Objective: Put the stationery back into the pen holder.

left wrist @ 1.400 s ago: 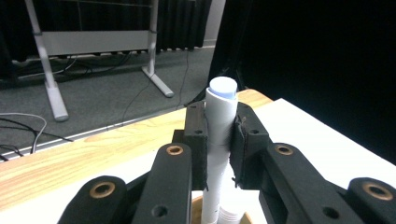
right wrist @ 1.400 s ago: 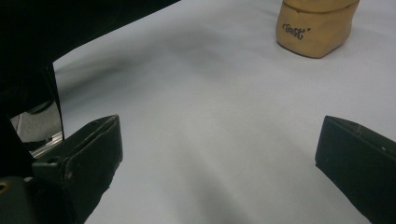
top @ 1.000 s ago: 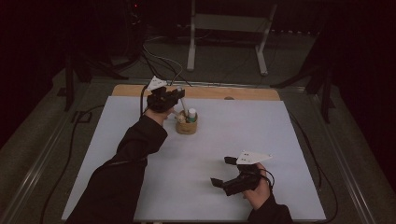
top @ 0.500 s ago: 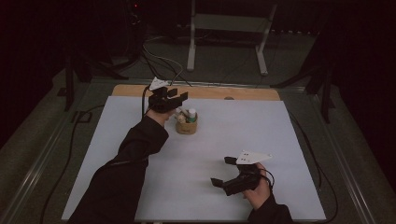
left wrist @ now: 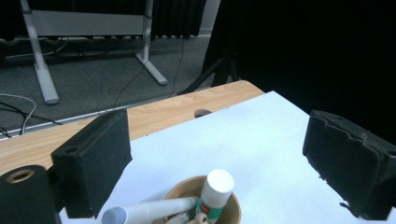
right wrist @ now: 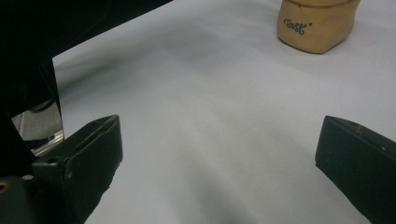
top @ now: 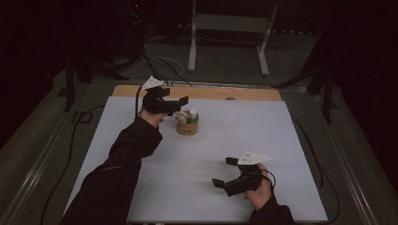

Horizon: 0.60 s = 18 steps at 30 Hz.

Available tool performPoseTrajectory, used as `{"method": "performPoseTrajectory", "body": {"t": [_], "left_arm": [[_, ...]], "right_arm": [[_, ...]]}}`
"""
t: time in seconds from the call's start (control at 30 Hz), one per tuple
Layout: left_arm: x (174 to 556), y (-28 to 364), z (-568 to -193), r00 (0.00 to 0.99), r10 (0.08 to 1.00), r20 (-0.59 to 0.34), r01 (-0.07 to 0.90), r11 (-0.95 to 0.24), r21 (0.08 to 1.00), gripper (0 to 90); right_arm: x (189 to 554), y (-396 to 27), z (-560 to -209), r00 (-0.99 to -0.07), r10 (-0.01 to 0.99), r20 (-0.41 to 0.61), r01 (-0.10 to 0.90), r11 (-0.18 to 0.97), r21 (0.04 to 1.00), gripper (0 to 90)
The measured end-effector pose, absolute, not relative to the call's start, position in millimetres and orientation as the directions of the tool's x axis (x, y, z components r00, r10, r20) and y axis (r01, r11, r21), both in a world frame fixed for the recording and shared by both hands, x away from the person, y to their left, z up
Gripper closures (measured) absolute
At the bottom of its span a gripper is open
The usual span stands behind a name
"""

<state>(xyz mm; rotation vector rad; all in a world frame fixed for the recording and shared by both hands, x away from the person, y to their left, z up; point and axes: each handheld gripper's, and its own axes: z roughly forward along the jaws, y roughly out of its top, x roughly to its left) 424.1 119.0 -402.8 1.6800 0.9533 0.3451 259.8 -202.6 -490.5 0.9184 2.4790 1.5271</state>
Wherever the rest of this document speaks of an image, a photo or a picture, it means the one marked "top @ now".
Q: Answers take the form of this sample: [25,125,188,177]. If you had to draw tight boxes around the white metal stand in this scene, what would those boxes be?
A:
[187,0,280,77]

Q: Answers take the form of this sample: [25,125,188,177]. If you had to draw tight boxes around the pale blue table mat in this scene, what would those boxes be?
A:
[61,96,329,223]

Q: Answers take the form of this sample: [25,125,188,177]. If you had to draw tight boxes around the right hand-held gripper cable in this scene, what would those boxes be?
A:
[258,170,277,192]

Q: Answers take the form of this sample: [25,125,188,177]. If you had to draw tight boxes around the dark equipment with red light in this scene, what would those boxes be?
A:
[124,0,147,64]

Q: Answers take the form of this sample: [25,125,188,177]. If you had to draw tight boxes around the hand-held gripper cable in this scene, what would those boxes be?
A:
[134,85,145,118]
[258,170,277,192]

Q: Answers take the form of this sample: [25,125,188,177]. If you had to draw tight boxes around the left hand-held gripper cable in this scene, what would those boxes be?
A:
[134,85,145,118]

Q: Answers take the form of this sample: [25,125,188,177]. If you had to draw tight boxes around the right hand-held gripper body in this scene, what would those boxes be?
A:
[223,151,275,198]

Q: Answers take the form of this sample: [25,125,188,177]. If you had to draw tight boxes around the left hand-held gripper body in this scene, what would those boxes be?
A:
[141,75,182,115]

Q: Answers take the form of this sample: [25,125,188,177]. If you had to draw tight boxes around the round wooden pen holder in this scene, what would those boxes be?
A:
[176,111,200,136]

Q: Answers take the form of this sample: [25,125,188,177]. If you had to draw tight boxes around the white floor cable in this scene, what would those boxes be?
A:
[143,36,186,87]

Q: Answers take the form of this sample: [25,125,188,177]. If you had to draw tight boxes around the person's right hand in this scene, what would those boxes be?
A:
[243,163,275,212]

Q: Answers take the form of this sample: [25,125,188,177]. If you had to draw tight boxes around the bundle of black cables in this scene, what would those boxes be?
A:
[142,51,194,88]

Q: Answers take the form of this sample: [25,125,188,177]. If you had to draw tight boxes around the black floor cable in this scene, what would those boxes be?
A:
[40,105,106,225]
[289,111,341,225]

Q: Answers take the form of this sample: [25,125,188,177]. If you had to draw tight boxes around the person's left hand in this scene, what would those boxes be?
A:
[139,108,169,128]

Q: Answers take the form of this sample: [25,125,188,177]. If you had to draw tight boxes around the black metal stand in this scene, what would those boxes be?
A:
[64,55,130,113]
[271,31,338,125]

